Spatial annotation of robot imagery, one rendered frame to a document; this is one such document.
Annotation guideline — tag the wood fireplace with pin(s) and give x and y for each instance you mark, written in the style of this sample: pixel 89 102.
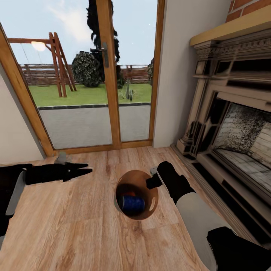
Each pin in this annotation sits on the wood fireplace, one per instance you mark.
pixel 227 143

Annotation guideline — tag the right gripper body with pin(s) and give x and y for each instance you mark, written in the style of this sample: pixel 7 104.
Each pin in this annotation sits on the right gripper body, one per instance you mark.
pixel 152 183

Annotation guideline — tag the door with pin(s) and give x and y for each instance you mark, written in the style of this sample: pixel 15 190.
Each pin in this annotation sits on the door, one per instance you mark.
pixel 85 71

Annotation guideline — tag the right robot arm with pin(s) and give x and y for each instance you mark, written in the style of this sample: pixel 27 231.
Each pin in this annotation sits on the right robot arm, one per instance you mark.
pixel 218 246

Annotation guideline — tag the countertop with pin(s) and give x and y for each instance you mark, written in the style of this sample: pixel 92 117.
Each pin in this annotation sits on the countertop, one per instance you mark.
pixel 252 22

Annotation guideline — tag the trash can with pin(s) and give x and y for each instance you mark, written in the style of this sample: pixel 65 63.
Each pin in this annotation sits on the trash can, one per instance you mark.
pixel 135 180

